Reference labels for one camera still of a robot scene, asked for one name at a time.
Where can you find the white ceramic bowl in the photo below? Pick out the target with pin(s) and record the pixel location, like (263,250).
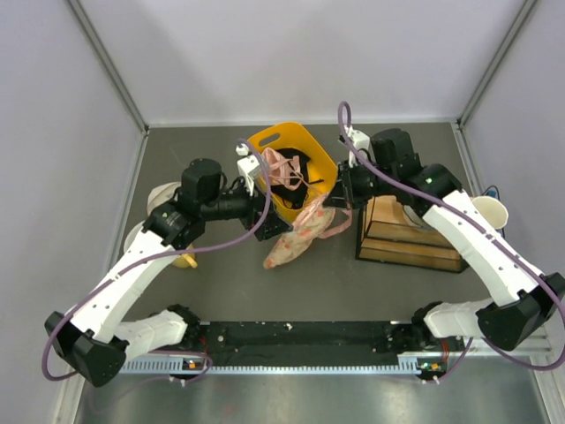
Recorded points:
(412,218)

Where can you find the white marble plate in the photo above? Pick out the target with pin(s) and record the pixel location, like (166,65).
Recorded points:
(131,236)

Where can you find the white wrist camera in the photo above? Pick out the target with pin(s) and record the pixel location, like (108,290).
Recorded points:
(248,167)
(361,142)

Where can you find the yellow mug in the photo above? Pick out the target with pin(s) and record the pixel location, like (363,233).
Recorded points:
(185,261)

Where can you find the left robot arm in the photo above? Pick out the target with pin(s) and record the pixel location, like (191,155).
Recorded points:
(93,337)

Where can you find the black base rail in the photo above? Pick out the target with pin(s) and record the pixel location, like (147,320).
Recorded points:
(310,344)

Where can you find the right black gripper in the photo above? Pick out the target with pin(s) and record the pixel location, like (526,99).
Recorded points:
(338,197)

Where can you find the blue paper cup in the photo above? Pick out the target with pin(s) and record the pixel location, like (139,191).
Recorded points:
(492,209)

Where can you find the pink satin bra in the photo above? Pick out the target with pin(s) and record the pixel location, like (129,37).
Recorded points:
(287,171)

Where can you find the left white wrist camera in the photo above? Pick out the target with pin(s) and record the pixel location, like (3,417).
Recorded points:
(248,167)

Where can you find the black bra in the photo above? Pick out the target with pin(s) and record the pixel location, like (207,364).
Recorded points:
(298,201)

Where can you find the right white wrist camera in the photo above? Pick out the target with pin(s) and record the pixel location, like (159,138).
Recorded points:
(361,142)

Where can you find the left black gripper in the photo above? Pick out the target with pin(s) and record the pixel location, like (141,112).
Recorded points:
(272,224)

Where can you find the floral mesh laundry bag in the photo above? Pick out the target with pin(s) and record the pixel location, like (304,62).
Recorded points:
(315,221)

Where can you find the yellow plastic basket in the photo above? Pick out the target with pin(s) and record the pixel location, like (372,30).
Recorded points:
(294,135)

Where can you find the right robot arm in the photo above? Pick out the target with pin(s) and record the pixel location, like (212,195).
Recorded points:
(521,297)

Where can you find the white mesh laundry bag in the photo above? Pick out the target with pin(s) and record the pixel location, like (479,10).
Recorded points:
(160,195)

